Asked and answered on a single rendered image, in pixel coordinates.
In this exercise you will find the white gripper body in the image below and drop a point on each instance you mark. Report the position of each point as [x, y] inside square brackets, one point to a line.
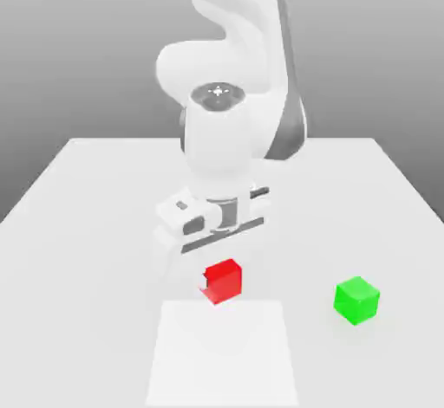
[222, 238]

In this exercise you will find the small green cube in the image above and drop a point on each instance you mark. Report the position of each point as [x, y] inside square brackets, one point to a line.
[356, 300]

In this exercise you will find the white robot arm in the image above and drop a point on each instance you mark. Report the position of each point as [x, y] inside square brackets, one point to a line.
[216, 137]

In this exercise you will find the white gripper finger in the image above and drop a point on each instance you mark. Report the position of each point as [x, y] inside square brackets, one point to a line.
[202, 278]

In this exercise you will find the small red cube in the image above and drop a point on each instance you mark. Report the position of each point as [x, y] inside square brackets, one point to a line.
[225, 281]

